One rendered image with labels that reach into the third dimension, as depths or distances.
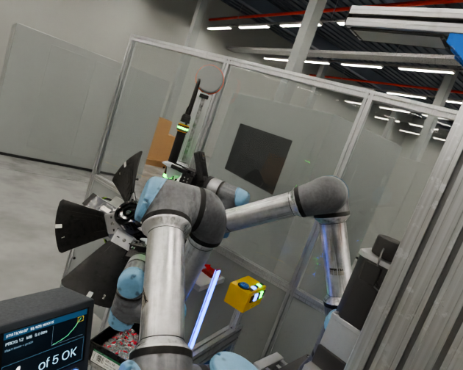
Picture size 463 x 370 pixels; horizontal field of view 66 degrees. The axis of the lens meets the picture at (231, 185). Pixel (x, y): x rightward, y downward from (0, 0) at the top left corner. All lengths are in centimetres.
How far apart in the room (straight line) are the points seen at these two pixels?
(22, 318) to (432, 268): 70
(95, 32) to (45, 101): 720
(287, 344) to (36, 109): 566
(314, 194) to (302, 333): 109
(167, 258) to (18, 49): 606
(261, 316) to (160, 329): 140
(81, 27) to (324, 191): 1282
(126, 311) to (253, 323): 111
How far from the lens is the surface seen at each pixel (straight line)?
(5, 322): 75
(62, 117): 682
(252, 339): 215
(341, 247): 121
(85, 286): 145
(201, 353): 149
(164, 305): 73
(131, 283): 105
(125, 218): 148
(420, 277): 69
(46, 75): 671
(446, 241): 68
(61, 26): 1347
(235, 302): 155
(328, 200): 107
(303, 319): 199
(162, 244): 79
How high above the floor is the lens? 169
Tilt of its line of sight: 9 degrees down
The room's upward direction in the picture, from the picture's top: 19 degrees clockwise
